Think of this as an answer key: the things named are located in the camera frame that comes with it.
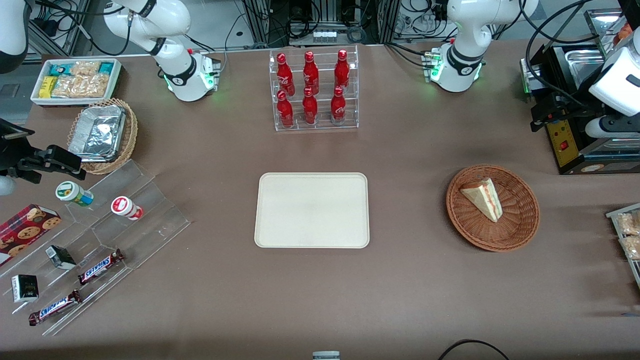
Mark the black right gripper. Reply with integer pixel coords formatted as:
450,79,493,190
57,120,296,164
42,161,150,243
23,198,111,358
0,118,87,184

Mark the white snack tray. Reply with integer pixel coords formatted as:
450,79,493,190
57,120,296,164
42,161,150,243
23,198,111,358
30,58,123,107

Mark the light wicker basket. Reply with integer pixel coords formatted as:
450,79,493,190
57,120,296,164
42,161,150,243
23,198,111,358
67,97,139,176

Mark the beige plastic tray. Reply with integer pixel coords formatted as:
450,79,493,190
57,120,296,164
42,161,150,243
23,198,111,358
254,172,370,249

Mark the triangular wrapped sandwich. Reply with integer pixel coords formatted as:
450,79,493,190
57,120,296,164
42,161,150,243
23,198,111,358
459,177,503,223

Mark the brown wicker basket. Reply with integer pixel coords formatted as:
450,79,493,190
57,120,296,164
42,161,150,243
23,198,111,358
446,164,541,252

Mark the grey tray with snacks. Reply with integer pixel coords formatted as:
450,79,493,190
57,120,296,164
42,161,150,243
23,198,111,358
605,202,640,290

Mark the green lid cup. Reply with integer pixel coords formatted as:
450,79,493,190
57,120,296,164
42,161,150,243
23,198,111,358
55,181,95,208

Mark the aluminium foil container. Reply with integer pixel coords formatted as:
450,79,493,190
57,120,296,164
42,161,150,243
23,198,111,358
68,104,127,162

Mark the red plaid cookie box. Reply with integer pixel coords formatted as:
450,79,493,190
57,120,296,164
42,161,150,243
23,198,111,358
0,203,62,267

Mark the large clear cracker pack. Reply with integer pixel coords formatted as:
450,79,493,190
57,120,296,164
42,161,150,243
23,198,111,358
52,74,110,99

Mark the red lid cup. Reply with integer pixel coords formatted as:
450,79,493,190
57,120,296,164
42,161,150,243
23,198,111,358
110,196,145,221

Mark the small dark green box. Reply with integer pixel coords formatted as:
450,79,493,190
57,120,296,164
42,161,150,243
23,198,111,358
45,244,77,271

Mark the small clear cracker pack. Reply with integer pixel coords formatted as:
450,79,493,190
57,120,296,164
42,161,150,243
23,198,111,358
70,60,102,79

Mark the Snickers chocolate bar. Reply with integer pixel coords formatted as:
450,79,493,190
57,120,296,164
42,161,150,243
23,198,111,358
77,248,125,286
28,289,83,327

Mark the clear acrylic stepped stand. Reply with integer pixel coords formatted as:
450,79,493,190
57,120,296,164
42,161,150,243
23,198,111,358
0,159,192,337

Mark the dark box with white side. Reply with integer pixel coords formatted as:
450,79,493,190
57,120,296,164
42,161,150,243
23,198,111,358
11,274,40,304

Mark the red cola bottle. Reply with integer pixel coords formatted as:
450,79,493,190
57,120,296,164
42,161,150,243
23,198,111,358
276,90,295,129
302,51,320,96
276,53,295,97
302,87,319,126
330,86,347,125
334,49,351,94

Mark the clear acrylic bottle rack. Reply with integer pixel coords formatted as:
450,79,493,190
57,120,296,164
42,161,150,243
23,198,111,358
269,45,360,132

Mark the black machine with yellow panel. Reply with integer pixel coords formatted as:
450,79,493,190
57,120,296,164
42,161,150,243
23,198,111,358
520,44,640,176

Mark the clear wrapped pastry pack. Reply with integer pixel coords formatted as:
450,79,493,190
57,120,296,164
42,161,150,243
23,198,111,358
616,212,640,236
620,235,640,261

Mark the black cable on table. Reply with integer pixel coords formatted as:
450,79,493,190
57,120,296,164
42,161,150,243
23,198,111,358
438,339,511,360

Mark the black looped cable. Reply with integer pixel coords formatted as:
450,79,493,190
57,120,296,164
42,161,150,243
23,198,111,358
520,0,608,108

